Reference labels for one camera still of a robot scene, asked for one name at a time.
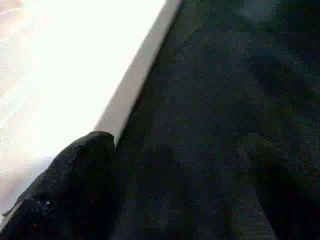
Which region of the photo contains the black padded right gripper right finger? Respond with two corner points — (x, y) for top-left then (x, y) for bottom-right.
(237, 134), (320, 240)

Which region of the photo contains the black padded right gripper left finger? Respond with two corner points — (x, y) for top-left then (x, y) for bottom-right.
(0, 130), (116, 240)

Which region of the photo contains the white plastic table top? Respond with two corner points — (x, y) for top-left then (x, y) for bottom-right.
(0, 0), (184, 217)

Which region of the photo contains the black work mat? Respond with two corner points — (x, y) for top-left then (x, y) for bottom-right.
(95, 0), (320, 240)

